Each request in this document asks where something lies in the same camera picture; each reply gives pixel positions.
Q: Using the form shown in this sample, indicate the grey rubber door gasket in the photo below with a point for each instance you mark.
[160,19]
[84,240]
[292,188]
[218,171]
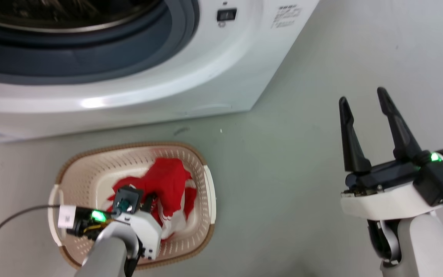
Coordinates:
[90,57]

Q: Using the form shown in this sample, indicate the dark washing machine drum interior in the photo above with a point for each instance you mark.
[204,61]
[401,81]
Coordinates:
[71,15]

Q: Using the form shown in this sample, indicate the red and white garment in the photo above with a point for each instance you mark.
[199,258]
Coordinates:
[167,184]

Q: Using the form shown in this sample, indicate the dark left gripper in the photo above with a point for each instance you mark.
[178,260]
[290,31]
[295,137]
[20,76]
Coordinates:
[90,221]

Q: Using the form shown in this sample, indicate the black door latch socket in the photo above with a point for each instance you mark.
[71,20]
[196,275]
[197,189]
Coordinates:
[226,14]

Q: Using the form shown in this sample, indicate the white washing machine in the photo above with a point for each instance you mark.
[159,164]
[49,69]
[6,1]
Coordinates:
[206,69]

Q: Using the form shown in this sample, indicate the cream perforated laundry basket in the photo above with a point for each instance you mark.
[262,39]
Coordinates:
[87,181]

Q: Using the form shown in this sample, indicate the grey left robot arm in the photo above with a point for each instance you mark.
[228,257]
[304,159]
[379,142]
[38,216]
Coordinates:
[106,254]

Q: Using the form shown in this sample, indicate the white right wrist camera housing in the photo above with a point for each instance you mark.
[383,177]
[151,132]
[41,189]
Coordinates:
[383,204]

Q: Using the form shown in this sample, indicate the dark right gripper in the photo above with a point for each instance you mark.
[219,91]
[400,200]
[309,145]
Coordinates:
[440,177]

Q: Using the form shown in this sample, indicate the white paper tag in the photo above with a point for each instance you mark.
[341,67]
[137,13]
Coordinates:
[67,217]

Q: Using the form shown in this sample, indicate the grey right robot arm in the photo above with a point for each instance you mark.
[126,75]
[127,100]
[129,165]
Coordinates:
[417,246]

